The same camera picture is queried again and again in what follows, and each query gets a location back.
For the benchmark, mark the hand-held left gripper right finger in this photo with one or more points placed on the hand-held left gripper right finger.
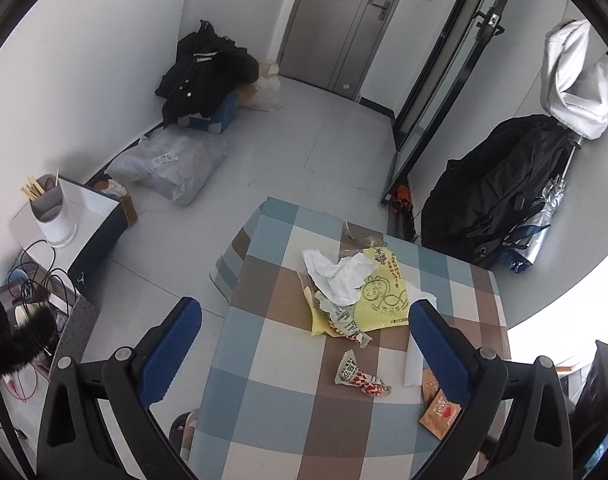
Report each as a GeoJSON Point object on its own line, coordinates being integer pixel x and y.
{"type": "Point", "coordinates": [439, 355]}

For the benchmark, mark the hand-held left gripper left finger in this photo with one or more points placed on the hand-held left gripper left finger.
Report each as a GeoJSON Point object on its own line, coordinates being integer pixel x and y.
{"type": "Point", "coordinates": [176, 347]}

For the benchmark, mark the orange sauce sachet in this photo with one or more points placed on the orange sauce sachet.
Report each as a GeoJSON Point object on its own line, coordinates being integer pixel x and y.
{"type": "Point", "coordinates": [429, 385]}
{"type": "Point", "coordinates": [434, 417]}

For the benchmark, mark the white tissue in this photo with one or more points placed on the white tissue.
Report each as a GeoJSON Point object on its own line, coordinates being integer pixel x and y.
{"type": "Point", "coordinates": [334, 280]}

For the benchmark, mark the brown paper wrapper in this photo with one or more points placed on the brown paper wrapper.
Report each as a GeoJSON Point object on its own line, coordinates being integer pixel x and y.
{"type": "Point", "coordinates": [354, 245]}

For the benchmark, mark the black sandal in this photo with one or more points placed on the black sandal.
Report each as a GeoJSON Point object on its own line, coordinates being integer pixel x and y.
{"type": "Point", "coordinates": [183, 432]}

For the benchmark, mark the grey speckled cabinet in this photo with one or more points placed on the grey speckled cabinet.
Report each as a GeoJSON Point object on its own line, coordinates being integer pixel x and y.
{"type": "Point", "coordinates": [76, 325]}

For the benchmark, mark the checkered tablecloth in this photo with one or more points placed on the checkered tablecloth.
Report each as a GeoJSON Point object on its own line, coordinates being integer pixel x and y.
{"type": "Point", "coordinates": [284, 355]}

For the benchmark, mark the white-topped dark blue box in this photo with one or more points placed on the white-topped dark blue box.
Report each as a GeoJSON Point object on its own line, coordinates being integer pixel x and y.
{"type": "Point", "coordinates": [98, 245]}

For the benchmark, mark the brown cardboard box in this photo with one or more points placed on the brown cardboard box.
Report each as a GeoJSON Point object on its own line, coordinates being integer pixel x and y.
{"type": "Point", "coordinates": [128, 212]}

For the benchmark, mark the black furry cuff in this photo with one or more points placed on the black furry cuff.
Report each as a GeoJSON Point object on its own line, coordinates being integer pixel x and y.
{"type": "Point", "coordinates": [18, 340]}

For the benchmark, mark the orange black tool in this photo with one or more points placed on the orange black tool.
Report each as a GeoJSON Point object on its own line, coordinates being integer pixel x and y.
{"type": "Point", "coordinates": [401, 197]}

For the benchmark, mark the silver umbrella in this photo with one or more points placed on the silver umbrella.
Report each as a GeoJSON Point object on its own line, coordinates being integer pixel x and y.
{"type": "Point", "coordinates": [539, 220]}

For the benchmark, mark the white chopstick holder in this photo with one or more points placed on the white chopstick holder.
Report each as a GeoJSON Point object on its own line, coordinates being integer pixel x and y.
{"type": "Point", "coordinates": [58, 225]}

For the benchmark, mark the light blue bowl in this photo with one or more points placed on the light blue bowl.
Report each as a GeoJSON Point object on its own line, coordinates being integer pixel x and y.
{"type": "Point", "coordinates": [19, 280]}

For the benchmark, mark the black backpack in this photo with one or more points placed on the black backpack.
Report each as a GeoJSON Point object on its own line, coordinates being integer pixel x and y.
{"type": "Point", "coordinates": [494, 185]}

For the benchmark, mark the grey plastic bag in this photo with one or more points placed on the grey plastic bag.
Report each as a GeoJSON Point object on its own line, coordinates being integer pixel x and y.
{"type": "Point", "coordinates": [173, 160]}

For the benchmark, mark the bundle of wooden chopsticks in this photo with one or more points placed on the bundle of wooden chopsticks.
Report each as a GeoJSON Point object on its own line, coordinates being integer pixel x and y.
{"type": "Point", "coordinates": [33, 190]}

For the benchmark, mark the black-framed glass sliding door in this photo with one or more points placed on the black-framed glass sliding door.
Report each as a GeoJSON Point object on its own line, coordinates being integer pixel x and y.
{"type": "Point", "coordinates": [449, 85]}

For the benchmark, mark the beige paper bag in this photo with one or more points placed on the beige paper bag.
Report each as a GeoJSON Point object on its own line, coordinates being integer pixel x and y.
{"type": "Point", "coordinates": [266, 92]}

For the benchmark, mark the black jacket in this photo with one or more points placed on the black jacket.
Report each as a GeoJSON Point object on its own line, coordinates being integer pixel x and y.
{"type": "Point", "coordinates": [203, 75]}

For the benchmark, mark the white hanging jacket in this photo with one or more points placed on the white hanging jacket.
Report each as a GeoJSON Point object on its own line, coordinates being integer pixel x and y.
{"type": "Point", "coordinates": [574, 75]}

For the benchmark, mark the grey door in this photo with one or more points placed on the grey door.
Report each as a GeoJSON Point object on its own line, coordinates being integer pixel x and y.
{"type": "Point", "coordinates": [334, 25]}

